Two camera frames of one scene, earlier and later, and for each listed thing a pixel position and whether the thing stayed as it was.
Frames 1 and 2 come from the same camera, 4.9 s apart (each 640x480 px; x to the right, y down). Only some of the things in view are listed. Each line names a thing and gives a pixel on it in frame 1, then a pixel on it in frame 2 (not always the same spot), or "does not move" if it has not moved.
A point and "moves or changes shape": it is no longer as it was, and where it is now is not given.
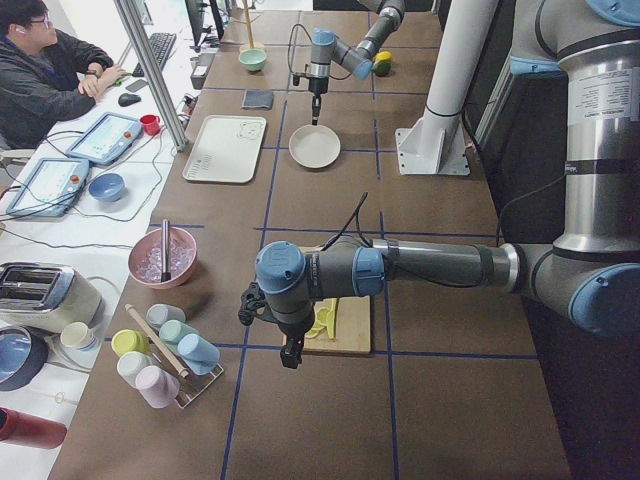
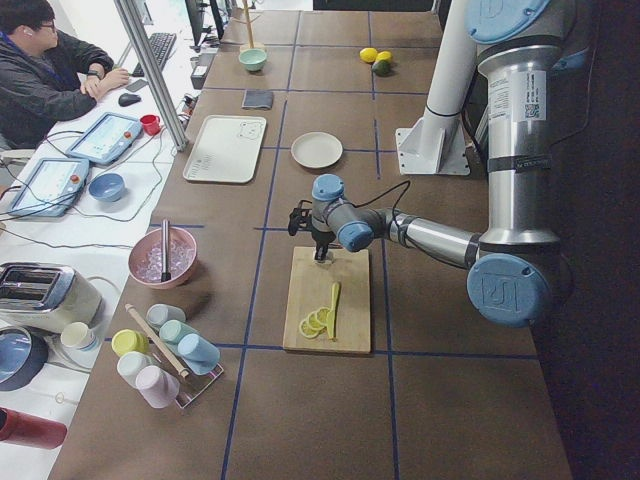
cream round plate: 314,147 moves or changes shape
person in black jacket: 45,74 does not move
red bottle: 24,429 does not move
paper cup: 79,336 does not move
